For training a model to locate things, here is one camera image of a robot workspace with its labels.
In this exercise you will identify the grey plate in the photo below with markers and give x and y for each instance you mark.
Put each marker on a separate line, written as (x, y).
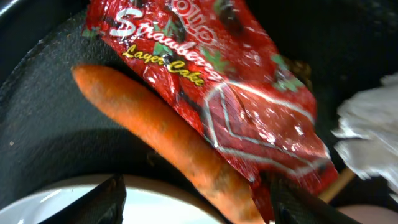
(147, 201)

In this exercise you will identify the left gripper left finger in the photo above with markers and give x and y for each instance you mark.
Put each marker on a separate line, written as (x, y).
(102, 205)

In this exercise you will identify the orange carrot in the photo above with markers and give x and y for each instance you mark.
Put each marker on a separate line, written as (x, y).
(133, 106)

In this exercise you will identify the red snack wrapper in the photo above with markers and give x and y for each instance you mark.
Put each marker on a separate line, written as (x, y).
(215, 66)

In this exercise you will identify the white tissue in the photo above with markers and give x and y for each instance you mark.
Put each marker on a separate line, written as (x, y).
(367, 128)

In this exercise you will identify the round black serving tray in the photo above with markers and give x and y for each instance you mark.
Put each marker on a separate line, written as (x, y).
(49, 132)

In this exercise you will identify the wooden chopstick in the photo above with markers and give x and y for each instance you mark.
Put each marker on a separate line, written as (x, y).
(345, 177)

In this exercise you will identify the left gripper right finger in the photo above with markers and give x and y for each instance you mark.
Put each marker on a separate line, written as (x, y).
(294, 205)

